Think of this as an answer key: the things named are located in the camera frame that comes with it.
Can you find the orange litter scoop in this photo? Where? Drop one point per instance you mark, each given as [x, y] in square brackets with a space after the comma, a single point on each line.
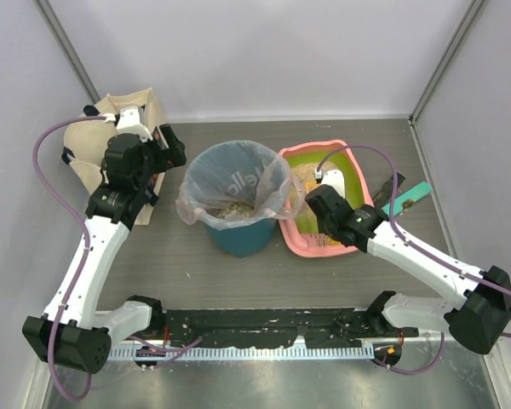
[328, 207]

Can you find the teal trash bin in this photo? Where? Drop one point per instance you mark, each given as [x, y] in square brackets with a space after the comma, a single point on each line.
[244, 241]

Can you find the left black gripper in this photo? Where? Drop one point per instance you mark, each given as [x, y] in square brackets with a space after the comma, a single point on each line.
[170, 149]

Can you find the aluminium frame rail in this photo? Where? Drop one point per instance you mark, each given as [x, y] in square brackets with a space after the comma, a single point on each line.
[476, 325]

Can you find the white slotted cable duct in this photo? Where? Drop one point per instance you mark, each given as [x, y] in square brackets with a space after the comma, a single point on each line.
[134, 351]

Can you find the translucent plastic bin liner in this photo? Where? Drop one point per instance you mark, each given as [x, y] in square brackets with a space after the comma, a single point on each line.
[237, 171]

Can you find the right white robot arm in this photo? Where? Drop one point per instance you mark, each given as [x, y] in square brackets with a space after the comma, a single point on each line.
[430, 264]

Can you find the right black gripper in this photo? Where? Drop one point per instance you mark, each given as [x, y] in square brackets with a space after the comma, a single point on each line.
[320, 204]

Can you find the beige cat litter pile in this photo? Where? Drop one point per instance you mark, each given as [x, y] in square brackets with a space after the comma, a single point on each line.
[304, 174]

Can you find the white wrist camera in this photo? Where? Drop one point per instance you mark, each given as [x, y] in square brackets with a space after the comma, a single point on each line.
[130, 121]
[334, 178]

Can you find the pink litter box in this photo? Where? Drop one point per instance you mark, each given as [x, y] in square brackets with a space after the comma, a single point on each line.
[302, 237]

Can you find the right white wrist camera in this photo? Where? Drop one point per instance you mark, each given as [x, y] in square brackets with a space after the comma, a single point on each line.
[334, 178]

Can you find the teal handled scraper tool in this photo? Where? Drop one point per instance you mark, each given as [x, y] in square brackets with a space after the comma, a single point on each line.
[404, 200]

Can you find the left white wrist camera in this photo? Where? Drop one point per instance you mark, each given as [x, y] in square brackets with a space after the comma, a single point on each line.
[130, 121]

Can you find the black metal base plate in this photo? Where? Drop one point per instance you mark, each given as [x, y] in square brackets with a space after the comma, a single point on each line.
[321, 328]

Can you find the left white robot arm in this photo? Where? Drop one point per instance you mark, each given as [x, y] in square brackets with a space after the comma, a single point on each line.
[93, 255]

